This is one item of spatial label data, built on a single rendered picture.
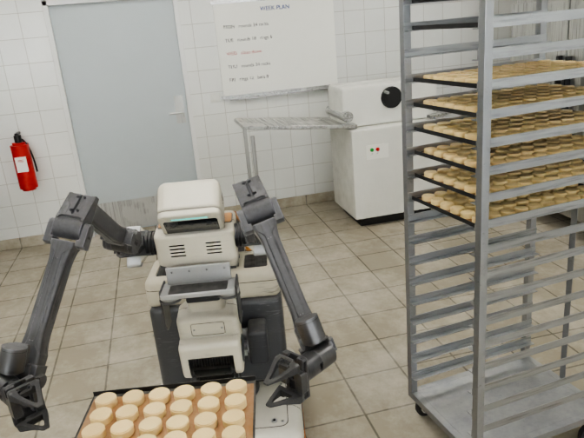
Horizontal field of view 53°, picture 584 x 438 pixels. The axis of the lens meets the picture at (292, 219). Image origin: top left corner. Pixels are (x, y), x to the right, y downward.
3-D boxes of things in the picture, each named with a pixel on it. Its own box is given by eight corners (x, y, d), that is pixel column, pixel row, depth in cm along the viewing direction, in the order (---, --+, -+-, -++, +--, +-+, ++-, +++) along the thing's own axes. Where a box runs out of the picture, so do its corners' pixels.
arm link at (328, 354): (342, 361, 135) (326, 361, 140) (332, 333, 135) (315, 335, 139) (323, 374, 131) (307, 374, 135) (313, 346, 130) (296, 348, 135)
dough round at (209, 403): (222, 411, 133) (222, 404, 132) (202, 418, 131) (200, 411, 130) (216, 400, 137) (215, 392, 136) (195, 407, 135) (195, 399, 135)
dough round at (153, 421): (155, 420, 132) (153, 413, 131) (167, 429, 128) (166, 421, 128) (136, 431, 128) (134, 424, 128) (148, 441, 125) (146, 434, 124)
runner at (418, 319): (414, 325, 242) (413, 319, 241) (409, 322, 244) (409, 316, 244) (537, 291, 261) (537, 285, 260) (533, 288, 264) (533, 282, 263)
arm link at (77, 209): (97, 189, 151) (61, 182, 152) (82, 239, 147) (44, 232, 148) (143, 235, 194) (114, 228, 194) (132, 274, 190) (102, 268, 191)
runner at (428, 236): (412, 245, 231) (411, 238, 230) (408, 242, 233) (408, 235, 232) (541, 215, 250) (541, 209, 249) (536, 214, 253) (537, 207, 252)
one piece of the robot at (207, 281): (169, 315, 212) (160, 261, 205) (245, 308, 212) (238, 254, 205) (162, 338, 197) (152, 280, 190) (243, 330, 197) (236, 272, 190)
